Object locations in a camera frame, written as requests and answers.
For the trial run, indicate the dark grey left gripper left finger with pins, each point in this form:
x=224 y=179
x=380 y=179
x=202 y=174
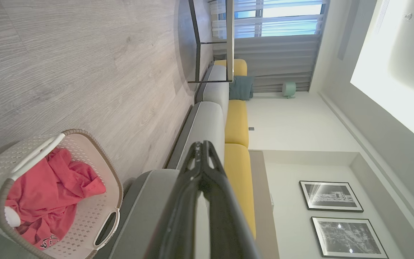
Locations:
x=176 y=219

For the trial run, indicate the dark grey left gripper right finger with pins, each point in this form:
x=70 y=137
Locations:
x=228 y=223

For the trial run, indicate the beige perforated laundry basket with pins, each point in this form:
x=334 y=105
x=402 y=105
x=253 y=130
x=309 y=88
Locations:
x=92 y=216

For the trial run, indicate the yellow sofa back cushion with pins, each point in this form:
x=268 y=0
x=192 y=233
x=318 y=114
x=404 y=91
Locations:
x=238 y=67
x=241 y=187
x=236 y=122

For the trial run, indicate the grey fabric sofa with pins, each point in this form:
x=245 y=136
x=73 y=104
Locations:
x=207 y=122

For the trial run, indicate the black framed monochrome picture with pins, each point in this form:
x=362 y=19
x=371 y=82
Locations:
x=349 y=237
x=331 y=196

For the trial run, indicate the red garment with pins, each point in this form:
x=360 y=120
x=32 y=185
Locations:
x=49 y=190

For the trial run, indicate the teal throw pillow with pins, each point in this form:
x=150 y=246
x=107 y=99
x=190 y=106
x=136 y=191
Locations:
x=241 y=87

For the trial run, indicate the grey pleated curtain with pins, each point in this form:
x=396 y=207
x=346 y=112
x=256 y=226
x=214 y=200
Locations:
x=282 y=61

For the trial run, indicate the white table with black legs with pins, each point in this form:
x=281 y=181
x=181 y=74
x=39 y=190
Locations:
x=230 y=39

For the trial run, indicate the window with sheer curtain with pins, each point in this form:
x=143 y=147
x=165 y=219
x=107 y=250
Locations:
x=275 y=18

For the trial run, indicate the round ceiling detector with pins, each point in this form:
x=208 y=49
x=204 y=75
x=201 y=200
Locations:
x=408 y=16

